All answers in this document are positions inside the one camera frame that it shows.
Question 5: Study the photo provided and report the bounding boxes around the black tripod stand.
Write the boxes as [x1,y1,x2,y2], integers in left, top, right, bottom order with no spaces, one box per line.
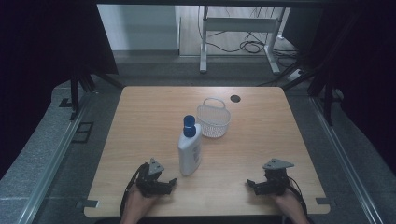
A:
[281,66,339,127]
[68,69,125,121]

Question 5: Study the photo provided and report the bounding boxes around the white power strip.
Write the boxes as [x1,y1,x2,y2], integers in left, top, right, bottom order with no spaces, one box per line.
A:
[287,69,304,82]

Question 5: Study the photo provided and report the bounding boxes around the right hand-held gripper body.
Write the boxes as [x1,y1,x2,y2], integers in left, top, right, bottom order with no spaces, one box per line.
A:
[262,158,295,197]

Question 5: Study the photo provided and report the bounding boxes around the left hand-held gripper cable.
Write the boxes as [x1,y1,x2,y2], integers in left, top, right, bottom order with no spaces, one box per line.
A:
[120,161,149,217]

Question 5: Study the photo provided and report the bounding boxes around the hand-held gripper cable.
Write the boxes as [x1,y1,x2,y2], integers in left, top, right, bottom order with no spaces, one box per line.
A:
[286,175,310,217]
[120,161,149,217]

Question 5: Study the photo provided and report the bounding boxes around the black floor cables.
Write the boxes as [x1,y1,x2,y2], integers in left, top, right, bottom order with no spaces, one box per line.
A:
[197,6,301,68]

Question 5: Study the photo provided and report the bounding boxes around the white metal desk frame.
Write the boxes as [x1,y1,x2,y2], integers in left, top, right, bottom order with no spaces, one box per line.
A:
[199,5,287,76]

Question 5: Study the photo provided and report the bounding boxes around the white bottle with blue pump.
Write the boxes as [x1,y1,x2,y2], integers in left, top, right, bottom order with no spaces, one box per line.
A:
[177,114,204,177]

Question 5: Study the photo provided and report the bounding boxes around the aluminium rail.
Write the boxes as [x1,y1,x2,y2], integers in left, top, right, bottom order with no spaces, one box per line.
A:
[309,96,385,224]
[17,92,94,224]

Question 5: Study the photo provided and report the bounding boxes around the right hand-held gripper cable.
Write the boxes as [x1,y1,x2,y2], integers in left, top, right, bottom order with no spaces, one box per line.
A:
[286,175,310,217]

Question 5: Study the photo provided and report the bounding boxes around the black curtain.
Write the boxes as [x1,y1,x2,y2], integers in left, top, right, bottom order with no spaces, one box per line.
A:
[0,0,120,181]
[281,0,396,176]

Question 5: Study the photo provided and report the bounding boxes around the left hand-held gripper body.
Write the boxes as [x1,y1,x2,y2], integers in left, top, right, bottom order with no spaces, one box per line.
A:
[134,157,170,198]

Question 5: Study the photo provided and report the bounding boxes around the person's left hand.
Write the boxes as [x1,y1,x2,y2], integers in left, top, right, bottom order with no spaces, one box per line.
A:
[121,184,161,220]

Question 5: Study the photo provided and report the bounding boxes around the white plastic basket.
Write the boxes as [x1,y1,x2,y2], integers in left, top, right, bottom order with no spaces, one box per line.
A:
[195,96,233,139]

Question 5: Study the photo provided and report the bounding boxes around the black rectangular floor frame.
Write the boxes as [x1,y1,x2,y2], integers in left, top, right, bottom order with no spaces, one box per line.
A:
[71,121,95,145]

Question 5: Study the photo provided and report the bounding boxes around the person's right hand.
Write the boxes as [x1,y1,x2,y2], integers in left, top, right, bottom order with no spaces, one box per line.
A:
[270,188,306,218]

